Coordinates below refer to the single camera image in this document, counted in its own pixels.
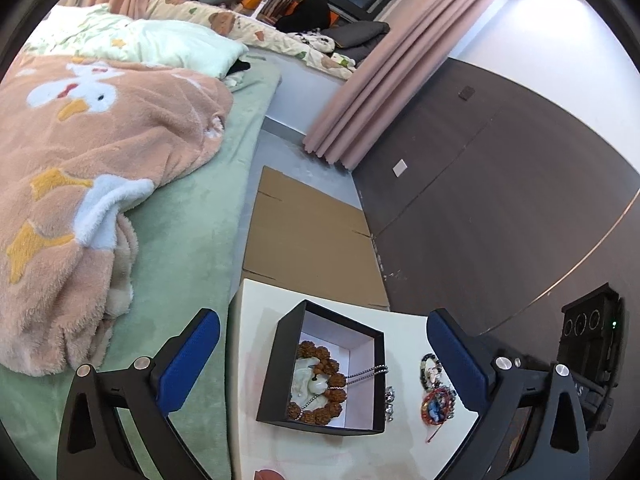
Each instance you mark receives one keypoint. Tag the pink duck fleece blanket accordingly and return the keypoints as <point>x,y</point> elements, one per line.
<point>82,142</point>

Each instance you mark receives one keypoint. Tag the pink curtain right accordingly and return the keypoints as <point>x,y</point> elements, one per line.
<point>422,34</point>

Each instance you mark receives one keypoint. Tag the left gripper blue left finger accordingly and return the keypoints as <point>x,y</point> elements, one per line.
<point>93,443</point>

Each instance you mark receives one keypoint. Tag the patterned window seat cushion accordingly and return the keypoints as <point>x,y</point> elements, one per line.
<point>252,33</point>

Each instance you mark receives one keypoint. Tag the green bed sheet mattress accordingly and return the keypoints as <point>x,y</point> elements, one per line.
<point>186,231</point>

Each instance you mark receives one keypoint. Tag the red blue round pendant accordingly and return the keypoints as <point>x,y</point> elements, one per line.
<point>437,408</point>

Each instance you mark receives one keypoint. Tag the white wall switch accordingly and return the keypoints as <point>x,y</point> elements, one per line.
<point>399,168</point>

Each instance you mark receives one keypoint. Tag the light green floral quilt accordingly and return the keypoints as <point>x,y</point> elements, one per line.
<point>96,32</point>

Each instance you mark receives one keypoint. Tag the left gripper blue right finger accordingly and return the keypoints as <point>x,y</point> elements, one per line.
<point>529,420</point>

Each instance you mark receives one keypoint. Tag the white foam table pad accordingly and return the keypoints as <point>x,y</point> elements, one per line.
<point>263,451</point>

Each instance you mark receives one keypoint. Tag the black jewelry box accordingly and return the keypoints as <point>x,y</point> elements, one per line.
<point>351,354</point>

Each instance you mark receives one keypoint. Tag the brown cardboard sheet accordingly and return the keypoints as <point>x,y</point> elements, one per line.
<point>304,240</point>

